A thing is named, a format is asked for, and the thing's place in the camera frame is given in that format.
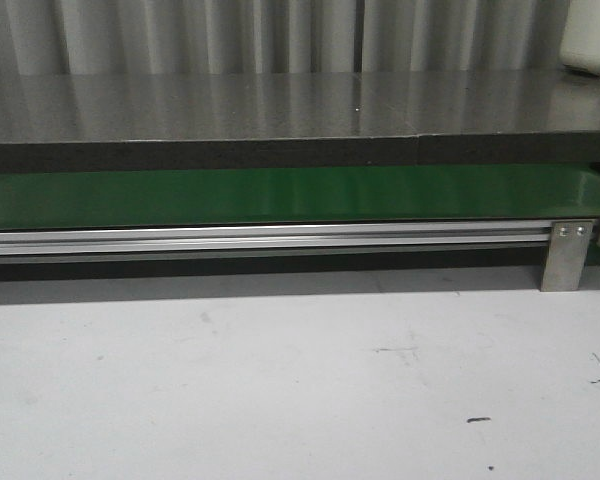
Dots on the grey pleated curtain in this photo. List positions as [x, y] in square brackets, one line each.
[221, 37]

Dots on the steel conveyor support bracket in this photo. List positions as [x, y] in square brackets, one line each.
[566, 255]

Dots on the dark grey stone counter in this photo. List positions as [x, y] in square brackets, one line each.
[140, 122]

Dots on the aluminium conveyor side rail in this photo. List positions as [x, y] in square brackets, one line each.
[267, 237]

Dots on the green conveyor belt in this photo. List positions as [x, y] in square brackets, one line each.
[46, 201]

